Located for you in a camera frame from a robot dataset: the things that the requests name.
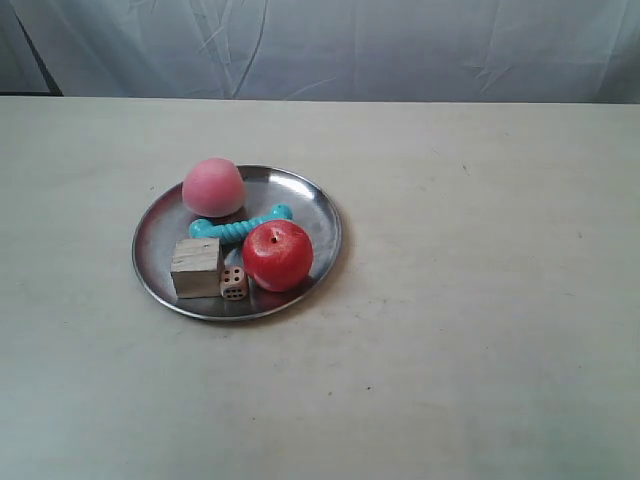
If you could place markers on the round metal plate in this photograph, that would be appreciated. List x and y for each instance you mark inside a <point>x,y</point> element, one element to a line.
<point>167,220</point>

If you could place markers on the white backdrop cloth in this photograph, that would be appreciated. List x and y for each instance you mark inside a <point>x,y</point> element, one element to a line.
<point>413,51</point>

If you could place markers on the red apple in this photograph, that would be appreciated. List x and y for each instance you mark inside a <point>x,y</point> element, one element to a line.
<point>278,255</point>

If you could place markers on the wooden cube block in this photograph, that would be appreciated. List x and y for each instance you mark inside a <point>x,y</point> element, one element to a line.
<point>196,268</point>

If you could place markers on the small wooden die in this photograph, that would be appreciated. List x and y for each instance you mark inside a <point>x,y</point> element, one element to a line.
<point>233,283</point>

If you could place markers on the pink peach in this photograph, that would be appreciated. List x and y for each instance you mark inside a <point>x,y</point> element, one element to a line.
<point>214,188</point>

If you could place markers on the turquoise bone toy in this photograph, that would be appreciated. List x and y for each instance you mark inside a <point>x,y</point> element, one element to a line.
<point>235,232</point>

